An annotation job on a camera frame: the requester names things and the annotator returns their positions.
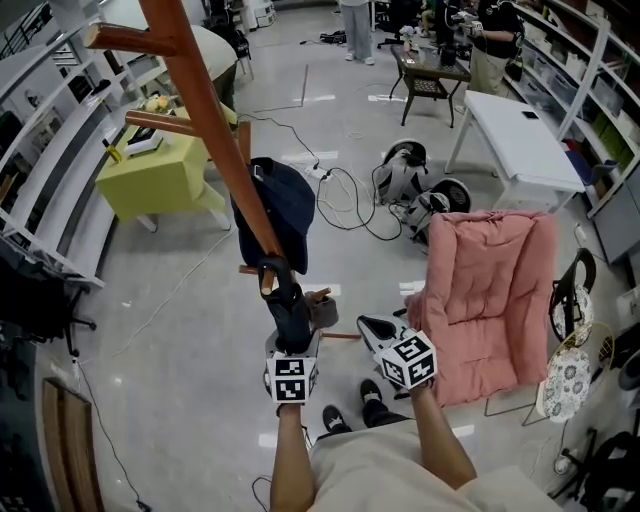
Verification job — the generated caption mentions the table with green cloth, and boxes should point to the table with green cloth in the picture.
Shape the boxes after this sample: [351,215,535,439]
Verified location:
[94,107,239,233]

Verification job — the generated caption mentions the white rectangular table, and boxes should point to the white rectangular table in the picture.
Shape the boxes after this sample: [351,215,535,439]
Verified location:
[444,89,586,214]

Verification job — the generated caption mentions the brown wooden bench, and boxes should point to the brown wooden bench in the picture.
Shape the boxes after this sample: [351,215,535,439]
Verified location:
[40,378,104,512]

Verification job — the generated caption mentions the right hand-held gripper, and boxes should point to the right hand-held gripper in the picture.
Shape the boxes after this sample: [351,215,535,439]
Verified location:
[356,313,439,390]

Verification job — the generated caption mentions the wire chair with floral cushion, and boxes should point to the wire chair with floral cushion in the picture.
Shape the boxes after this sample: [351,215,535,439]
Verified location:
[523,322,616,427]

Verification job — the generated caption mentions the grey metal cabinet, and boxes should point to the grey metal cabinet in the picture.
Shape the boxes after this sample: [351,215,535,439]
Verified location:
[594,164,640,264]

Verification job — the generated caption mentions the black chair with floral cushion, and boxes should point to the black chair with floral cushion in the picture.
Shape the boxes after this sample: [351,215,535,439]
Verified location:
[548,248,598,342]

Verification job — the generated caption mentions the person's black shoe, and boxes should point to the person's black shoe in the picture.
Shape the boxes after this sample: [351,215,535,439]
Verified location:
[322,404,353,434]
[359,378,384,407]

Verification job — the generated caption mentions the white shelving unit with boxes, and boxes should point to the white shelving unit with boxes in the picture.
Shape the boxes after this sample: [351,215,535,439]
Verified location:
[514,0,640,219]

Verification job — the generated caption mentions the pink padded lounge chair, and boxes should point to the pink padded lounge chair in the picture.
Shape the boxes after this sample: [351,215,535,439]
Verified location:
[403,209,558,409]

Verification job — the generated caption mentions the person's right forearm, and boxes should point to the person's right forearm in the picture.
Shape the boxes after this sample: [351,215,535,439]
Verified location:
[409,384,477,489]

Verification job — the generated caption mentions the white curved shelving unit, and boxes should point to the white curved shelving unit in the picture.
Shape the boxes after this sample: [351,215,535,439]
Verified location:
[0,0,166,289]

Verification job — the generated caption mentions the black umbrella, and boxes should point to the black umbrella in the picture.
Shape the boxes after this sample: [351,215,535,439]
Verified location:
[257,255,314,357]

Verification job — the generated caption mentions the person's left black shoe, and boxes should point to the person's left black shoe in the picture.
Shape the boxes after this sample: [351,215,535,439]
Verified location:
[322,404,353,434]

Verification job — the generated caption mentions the brown wooden coat stand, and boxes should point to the brown wooden coat stand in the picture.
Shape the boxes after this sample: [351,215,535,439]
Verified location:
[84,0,362,342]

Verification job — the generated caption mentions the person's left forearm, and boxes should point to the person's left forearm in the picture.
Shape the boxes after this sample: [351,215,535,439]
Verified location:
[269,399,315,512]

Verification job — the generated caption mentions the small grey hanging pouch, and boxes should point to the small grey hanging pouch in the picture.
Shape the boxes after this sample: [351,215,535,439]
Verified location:
[304,292,340,329]

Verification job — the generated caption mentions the dark metal side table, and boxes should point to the dark metal side table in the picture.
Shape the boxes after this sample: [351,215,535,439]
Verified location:
[389,43,472,127]

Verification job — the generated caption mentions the thin black floor cable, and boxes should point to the thin black floor cable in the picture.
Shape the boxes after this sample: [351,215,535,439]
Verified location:
[73,357,152,512]

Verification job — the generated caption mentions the person's beige shirt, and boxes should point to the person's beige shirt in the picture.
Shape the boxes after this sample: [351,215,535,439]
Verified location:
[308,419,556,512]

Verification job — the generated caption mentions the grey backpack device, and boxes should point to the grey backpack device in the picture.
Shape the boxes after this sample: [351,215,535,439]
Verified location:
[407,179,473,244]
[372,140,429,204]

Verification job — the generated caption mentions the black swivel chair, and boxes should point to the black swivel chair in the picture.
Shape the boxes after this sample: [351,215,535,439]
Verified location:
[552,429,640,512]

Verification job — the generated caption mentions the person's black trousers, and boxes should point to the person's black trousers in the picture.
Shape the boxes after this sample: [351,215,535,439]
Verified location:
[314,397,416,442]

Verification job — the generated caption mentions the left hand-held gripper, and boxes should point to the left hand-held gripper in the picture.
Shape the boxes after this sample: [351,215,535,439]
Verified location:
[263,329,322,404]

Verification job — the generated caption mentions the black office chair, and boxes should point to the black office chair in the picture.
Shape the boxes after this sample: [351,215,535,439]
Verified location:
[0,259,98,359]

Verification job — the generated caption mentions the person's right black shoe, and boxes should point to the person's right black shoe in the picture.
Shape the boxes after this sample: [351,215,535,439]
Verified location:
[359,378,384,407]

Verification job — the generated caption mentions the long white floor cable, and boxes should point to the long white floor cable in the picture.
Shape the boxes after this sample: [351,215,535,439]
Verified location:
[112,227,236,358]

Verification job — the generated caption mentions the navy blue hanging bag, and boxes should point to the navy blue hanging bag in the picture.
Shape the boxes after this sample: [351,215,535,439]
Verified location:
[230,157,318,276]

